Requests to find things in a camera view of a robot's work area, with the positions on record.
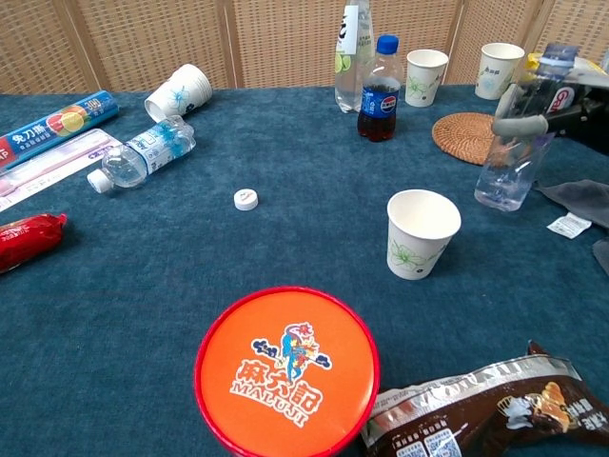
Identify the red biscuit packet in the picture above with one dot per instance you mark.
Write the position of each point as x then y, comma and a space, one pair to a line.
28, 240

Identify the white toothbrush package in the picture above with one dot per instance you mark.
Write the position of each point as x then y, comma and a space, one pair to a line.
52, 166

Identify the capped blue label water bottle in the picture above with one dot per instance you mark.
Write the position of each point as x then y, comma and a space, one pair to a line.
143, 154

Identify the clear lime soda bottle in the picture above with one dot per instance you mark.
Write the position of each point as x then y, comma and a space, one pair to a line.
352, 57

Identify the brown snack bag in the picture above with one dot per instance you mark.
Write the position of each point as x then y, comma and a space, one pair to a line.
476, 414

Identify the grey cloth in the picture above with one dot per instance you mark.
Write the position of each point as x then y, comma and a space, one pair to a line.
583, 197

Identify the white bottle cap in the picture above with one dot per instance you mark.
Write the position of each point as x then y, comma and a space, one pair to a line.
246, 200

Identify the blue plastic wrap box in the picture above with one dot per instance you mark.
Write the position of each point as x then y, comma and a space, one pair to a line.
52, 128

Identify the blue logo paper cup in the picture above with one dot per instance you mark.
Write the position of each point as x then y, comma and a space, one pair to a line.
497, 71

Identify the orange round lid container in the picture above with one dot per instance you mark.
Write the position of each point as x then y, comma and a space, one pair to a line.
285, 371

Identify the round woven coaster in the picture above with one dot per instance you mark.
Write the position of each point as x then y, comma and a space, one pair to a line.
464, 138

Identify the green flower paper cup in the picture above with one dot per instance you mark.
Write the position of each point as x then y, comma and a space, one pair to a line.
424, 78
418, 238

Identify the small cola bottle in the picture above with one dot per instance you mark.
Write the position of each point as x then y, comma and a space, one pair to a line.
379, 102

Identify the blue flower paper cup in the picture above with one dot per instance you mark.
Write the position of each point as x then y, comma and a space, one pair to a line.
181, 93

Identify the yellow snack bag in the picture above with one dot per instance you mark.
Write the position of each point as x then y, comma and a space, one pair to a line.
533, 64

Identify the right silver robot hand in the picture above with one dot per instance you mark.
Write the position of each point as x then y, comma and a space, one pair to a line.
590, 114

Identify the clear plastic bottle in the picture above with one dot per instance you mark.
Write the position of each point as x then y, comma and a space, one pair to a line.
511, 176

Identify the bamboo folding screen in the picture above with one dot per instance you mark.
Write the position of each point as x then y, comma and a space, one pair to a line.
143, 43

